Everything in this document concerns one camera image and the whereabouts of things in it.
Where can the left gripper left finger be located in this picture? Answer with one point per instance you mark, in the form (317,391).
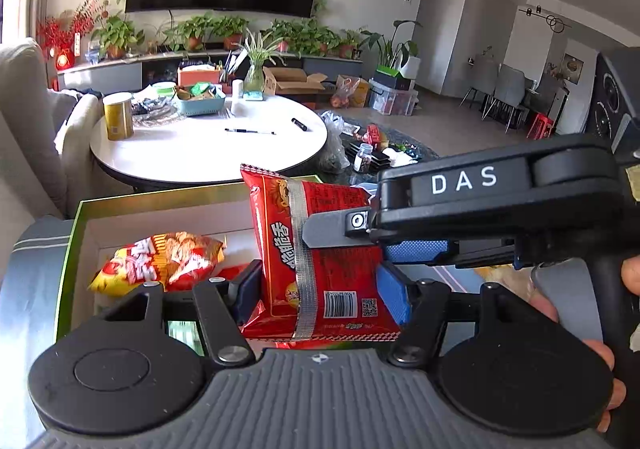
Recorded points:
(222,307)

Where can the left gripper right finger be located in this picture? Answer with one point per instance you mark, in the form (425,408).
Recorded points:
(419,310)

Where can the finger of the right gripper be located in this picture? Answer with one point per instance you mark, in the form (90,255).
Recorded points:
(338,229)
(415,252)

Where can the yellow red crispy noodle bag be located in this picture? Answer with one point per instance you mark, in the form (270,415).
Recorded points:
(175,260)

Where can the red noodle snack bag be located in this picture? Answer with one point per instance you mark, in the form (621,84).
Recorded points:
(311,295)

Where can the dark round side table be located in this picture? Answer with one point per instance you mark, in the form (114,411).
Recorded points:
(391,148)

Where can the red stool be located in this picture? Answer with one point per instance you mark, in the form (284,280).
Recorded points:
(541,128)

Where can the green cardboard box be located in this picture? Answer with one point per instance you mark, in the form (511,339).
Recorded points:
(102,226)

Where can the black marker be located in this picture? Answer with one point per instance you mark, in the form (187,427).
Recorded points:
(299,124)

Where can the grey dining chair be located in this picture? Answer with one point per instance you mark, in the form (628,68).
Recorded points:
(509,91)

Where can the white round coffee table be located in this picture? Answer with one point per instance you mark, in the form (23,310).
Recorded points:
(196,151)

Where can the clear plastic storage bin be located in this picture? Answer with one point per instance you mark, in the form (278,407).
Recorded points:
(390,101)

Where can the black pen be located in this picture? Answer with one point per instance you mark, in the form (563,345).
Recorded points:
(250,131)

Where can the brown cardboard box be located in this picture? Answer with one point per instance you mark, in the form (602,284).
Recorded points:
(292,81)

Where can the glass vase with plant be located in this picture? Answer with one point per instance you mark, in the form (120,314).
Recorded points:
(259,48)

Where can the blue snack tray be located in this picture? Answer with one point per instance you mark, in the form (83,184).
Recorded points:
(201,99)

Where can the yellow tin can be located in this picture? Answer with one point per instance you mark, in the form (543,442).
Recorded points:
(118,116)

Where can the grey sofa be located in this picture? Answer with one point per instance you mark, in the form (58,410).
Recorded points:
(46,163)

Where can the red flower decoration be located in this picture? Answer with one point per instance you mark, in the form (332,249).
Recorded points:
(60,36)

